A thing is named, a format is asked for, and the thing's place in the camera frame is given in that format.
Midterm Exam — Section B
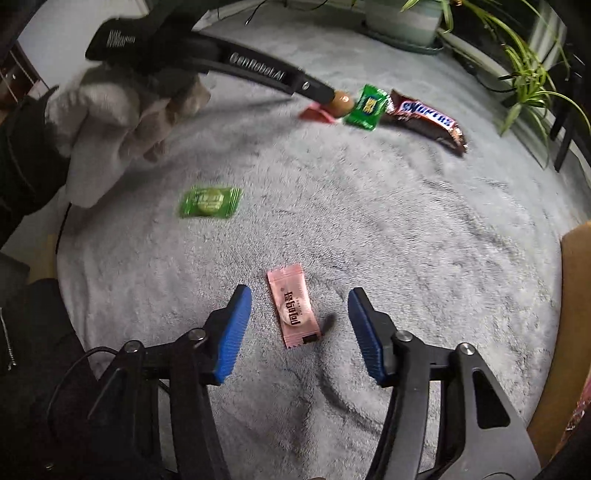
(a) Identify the small spider plant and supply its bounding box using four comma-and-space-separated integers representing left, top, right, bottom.
462, 0, 591, 169

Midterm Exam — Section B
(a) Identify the person's left forearm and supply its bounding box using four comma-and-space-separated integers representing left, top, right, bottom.
0, 85, 77, 250

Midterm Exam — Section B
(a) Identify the green candy packet yellow print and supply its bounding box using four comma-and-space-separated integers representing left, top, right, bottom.
344, 84, 389, 133

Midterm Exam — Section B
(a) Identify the person's left hand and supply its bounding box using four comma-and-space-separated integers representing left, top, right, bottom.
45, 68, 212, 209

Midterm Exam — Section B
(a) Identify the pink sachet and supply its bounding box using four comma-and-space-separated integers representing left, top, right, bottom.
267, 264, 322, 350

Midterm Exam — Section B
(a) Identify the flat green candy packet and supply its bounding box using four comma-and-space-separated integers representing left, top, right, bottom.
179, 185, 243, 219

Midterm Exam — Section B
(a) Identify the red snack packet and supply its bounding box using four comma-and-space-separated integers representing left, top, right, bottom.
299, 104, 338, 127

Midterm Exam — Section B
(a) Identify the wooden furniture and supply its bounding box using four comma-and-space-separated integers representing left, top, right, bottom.
0, 39, 49, 110

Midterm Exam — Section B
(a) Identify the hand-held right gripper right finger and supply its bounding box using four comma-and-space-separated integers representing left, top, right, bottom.
347, 287, 542, 480

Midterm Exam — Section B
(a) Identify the brown chocolate bar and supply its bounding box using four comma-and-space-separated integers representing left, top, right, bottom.
381, 89, 469, 158

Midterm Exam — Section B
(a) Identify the green pot saucer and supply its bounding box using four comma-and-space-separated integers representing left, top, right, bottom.
358, 18, 447, 55

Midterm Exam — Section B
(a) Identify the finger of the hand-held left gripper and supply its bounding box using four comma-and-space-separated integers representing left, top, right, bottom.
209, 38, 336, 110

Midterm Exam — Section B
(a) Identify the round brown candy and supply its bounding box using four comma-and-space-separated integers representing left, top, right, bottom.
331, 91, 354, 118

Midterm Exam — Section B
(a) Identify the person's black jacket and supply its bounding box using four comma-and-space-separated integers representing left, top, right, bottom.
0, 258, 181, 480

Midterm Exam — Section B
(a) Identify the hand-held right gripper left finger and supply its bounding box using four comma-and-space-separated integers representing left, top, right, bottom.
85, 284, 254, 480

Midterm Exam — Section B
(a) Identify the brown cardboard box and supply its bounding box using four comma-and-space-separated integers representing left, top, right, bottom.
526, 222, 591, 455

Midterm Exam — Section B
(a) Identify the pale green plant pot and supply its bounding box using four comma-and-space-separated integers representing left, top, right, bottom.
365, 0, 444, 47

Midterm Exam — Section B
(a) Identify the thin black cable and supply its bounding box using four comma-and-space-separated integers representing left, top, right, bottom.
46, 346, 123, 411

